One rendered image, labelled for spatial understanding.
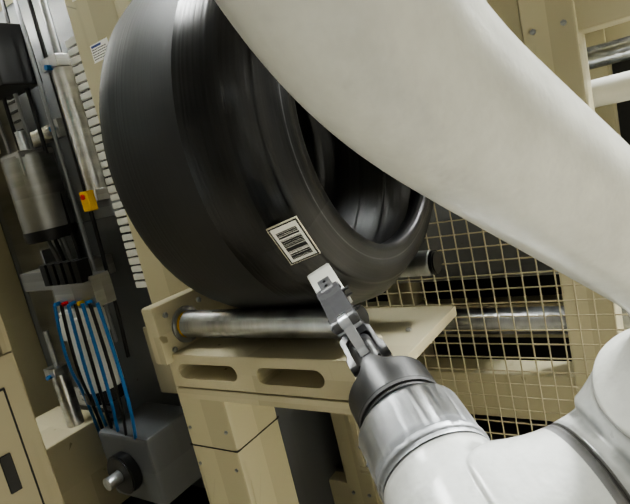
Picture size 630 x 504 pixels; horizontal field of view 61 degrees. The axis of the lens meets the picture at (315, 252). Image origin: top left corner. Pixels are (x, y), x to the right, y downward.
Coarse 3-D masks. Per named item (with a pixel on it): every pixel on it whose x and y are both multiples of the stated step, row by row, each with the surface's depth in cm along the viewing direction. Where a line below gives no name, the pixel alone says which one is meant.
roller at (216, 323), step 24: (192, 312) 89; (216, 312) 85; (240, 312) 82; (264, 312) 79; (288, 312) 76; (312, 312) 74; (360, 312) 71; (192, 336) 89; (216, 336) 85; (240, 336) 82; (264, 336) 79; (288, 336) 77; (312, 336) 74; (336, 336) 72
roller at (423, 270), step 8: (416, 256) 94; (424, 256) 93; (432, 256) 92; (440, 256) 95; (416, 264) 93; (424, 264) 93; (432, 264) 92; (440, 264) 95; (408, 272) 95; (416, 272) 94; (424, 272) 93; (432, 272) 93
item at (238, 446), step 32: (64, 0) 94; (96, 0) 90; (128, 0) 90; (96, 32) 92; (96, 64) 94; (96, 96) 96; (160, 288) 101; (192, 416) 106; (224, 416) 101; (256, 416) 107; (224, 448) 103; (256, 448) 106; (224, 480) 106; (256, 480) 105; (288, 480) 113
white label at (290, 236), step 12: (276, 228) 62; (288, 228) 62; (300, 228) 62; (276, 240) 63; (288, 240) 63; (300, 240) 63; (312, 240) 63; (288, 252) 64; (300, 252) 64; (312, 252) 64
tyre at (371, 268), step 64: (192, 0) 61; (128, 64) 66; (192, 64) 59; (256, 64) 58; (128, 128) 66; (192, 128) 60; (256, 128) 59; (320, 128) 111; (128, 192) 69; (192, 192) 63; (256, 192) 60; (320, 192) 65; (384, 192) 104; (192, 256) 70; (256, 256) 65; (320, 256) 66; (384, 256) 77
